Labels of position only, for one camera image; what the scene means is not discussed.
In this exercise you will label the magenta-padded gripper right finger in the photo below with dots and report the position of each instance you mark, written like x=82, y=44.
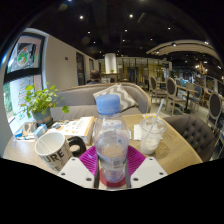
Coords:
x=141, y=168

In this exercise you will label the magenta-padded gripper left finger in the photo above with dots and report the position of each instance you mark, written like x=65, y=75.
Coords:
x=81, y=168

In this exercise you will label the clear blue-capped water bottle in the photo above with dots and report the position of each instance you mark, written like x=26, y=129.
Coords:
x=111, y=140

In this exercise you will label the white mug with black print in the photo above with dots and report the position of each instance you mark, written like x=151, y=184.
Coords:
x=53, y=153

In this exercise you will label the white paper napkin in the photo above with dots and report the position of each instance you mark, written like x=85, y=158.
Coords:
x=137, y=132

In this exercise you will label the white cardboard box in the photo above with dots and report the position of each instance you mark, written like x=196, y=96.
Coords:
x=83, y=128

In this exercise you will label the small light blue box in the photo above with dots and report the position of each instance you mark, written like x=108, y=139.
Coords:
x=40, y=131

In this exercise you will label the dark grey tufted armchair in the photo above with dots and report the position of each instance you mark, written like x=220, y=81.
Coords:
x=193, y=133

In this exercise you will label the grey curved sofa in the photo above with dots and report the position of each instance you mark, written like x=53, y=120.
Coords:
x=78, y=96

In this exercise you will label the blue and white small box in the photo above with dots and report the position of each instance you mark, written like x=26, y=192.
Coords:
x=18, y=133

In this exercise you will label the grey white chevron cushion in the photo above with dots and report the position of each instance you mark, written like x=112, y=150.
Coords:
x=123, y=96

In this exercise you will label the green potted plant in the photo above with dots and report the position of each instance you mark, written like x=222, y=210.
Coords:
x=40, y=100

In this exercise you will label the group of dining chairs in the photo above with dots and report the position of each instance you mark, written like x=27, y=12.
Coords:
x=171, y=91

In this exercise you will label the person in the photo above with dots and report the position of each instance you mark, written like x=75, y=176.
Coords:
x=94, y=76

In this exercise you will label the window with festive stickers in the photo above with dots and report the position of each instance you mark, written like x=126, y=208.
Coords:
x=21, y=63

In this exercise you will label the group of ceiling spotlights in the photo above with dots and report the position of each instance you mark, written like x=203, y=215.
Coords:
x=81, y=17

